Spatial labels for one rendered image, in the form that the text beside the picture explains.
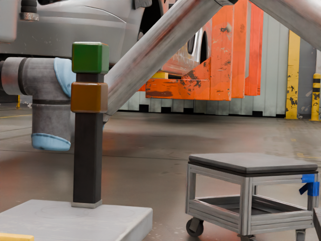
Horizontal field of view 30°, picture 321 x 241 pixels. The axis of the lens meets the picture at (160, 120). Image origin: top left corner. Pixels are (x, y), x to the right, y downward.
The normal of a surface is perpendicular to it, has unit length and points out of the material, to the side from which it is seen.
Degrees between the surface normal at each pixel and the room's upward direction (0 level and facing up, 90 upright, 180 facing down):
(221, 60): 90
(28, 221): 0
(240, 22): 90
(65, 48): 104
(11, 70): 75
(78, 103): 90
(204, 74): 90
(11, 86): 124
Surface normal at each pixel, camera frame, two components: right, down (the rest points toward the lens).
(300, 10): -0.49, 0.22
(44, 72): -0.18, -0.11
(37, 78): -0.19, 0.11
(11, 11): 0.98, 0.04
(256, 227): 0.48, 0.06
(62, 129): 0.74, 0.07
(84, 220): 0.04, -1.00
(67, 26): 0.22, 0.21
